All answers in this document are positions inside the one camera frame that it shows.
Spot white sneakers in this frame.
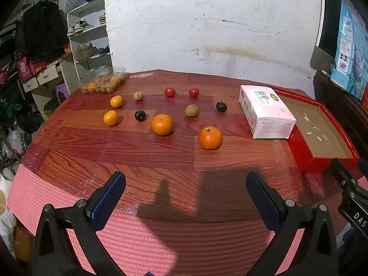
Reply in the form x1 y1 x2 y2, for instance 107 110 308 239
67 20 95 37

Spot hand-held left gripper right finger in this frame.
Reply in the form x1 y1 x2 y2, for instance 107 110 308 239
245 171 338 276

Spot purple stool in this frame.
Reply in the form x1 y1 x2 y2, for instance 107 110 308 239
55 83 70 104

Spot red cardboard box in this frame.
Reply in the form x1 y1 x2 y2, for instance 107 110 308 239
270 86 360 174

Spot pink tissue pack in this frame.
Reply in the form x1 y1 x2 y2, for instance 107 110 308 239
239 85 297 140

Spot clear plastic bag of fruit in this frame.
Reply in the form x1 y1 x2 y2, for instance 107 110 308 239
78 68 127 94

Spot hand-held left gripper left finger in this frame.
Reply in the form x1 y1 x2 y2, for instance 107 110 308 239
32 171 127 276

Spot white shoe shelf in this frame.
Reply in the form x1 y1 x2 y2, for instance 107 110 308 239
66 0 113 81

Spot beige shoes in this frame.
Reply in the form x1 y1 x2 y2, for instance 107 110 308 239
75 42 102 61

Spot white drawer cabinet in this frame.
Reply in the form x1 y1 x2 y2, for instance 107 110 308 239
22 63 63 93

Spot pink ribbed mat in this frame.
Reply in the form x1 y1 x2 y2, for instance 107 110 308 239
7 164 306 276

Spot person's right hand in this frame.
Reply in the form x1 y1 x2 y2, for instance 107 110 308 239
336 223 357 253

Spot blue printed packet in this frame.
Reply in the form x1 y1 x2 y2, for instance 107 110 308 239
330 0 368 101

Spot dark wooden cabinet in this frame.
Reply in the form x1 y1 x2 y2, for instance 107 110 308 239
313 70 368 161

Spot large orange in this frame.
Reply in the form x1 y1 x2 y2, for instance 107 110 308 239
198 126 223 150
151 114 174 136

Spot pink bags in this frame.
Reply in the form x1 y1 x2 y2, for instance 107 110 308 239
16 55 44 81

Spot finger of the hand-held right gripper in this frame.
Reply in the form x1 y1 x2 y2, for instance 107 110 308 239
330 158 368 207
358 158 368 179

